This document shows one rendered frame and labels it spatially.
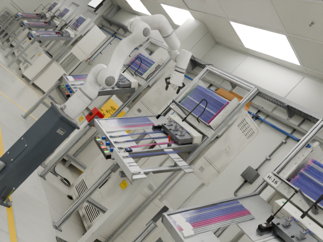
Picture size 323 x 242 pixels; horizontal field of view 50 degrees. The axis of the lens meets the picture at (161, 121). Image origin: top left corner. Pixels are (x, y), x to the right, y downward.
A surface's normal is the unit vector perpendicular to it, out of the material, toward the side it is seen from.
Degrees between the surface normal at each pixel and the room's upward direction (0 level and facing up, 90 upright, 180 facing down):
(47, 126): 90
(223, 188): 90
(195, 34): 90
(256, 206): 44
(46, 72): 90
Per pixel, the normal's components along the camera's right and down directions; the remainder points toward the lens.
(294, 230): 0.10, -0.92
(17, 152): -0.44, -0.46
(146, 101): 0.44, 0.38
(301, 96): -0.57, -0.59
